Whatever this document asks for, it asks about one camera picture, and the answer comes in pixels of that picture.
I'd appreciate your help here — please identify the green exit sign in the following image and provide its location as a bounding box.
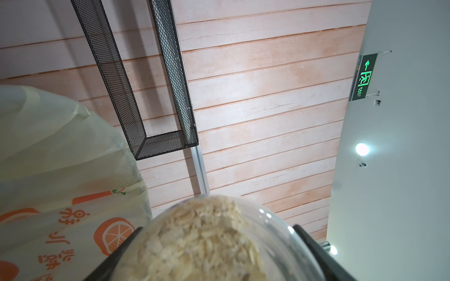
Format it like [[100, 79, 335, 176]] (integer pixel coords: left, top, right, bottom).
[[349, 53, 378, 101]]

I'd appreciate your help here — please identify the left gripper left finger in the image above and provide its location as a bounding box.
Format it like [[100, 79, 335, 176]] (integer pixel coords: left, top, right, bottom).
[[84, 227, 143, 281]]

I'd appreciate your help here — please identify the oatmeal jar with brown lid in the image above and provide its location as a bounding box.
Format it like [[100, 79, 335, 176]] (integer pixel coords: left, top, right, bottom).
[[111, 195, 325, 281]]

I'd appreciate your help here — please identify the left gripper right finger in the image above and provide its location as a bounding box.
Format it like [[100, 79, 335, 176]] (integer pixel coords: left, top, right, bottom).
[[293, 225, 356, 281]]

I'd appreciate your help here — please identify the black wire mesh basket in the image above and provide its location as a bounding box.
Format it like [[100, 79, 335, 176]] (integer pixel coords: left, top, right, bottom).
[[70, 0, 199, 161]]

